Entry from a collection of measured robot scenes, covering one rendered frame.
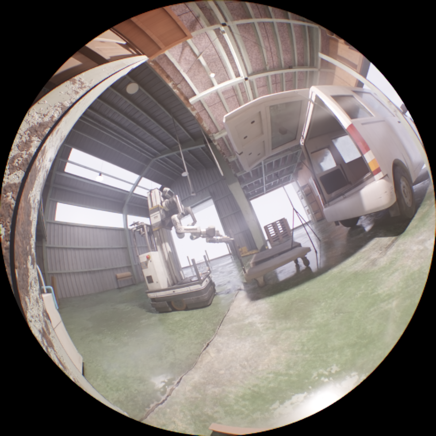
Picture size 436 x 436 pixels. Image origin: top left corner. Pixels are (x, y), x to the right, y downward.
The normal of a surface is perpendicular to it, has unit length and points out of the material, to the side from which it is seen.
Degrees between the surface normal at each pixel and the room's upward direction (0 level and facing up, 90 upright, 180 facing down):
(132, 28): 180
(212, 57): 180
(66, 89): 90
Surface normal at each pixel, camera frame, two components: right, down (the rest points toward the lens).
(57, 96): 0.88, -0.39
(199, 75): 0.33, 0.92
